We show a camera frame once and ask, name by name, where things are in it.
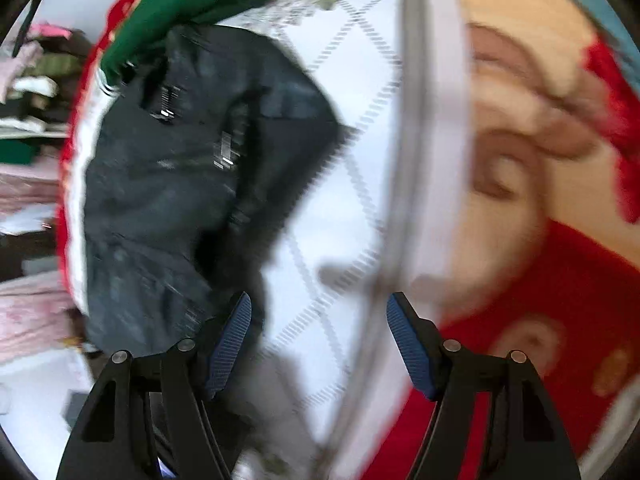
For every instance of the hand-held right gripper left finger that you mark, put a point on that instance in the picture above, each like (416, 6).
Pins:
(231, 344)

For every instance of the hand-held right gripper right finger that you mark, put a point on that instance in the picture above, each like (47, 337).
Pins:
(406, 342)

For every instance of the dark grey jacket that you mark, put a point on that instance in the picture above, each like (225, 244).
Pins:
(190, 170)

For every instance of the pile of mixed clothes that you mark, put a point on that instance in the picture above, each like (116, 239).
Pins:
(37, 90)

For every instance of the red cartoon printed blanket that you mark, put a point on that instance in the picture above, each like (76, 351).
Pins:
(525, 240)

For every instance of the white diamond-pattern bed sheet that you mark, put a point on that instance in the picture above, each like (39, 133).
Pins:
(340, 160)

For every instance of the green garment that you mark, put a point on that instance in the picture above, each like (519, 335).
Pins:
(165, 2)

